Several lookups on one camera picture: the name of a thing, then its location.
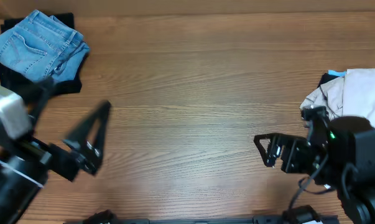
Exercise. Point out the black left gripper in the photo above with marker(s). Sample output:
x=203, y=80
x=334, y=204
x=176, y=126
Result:
x=64, y=158

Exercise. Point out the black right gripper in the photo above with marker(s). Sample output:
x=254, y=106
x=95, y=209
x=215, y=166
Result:
x=290, y=155

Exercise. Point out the light blue denim jeans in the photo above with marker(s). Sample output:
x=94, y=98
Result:
x=40, y=46

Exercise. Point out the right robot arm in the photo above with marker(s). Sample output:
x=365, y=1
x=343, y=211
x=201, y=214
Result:
x=336, y=152

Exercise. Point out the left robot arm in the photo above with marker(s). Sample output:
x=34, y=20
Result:
x=15, y=197

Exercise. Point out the black folded knit garment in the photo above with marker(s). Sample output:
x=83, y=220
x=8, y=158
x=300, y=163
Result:
x=16, y=82

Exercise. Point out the dark garment under pile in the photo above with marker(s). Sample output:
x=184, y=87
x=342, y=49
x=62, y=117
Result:
x=326, y=78

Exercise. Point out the pale pink garment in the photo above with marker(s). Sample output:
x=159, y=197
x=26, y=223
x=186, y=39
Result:
x=349, y=94

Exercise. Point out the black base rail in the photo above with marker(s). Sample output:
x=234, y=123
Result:
x=202, y=221

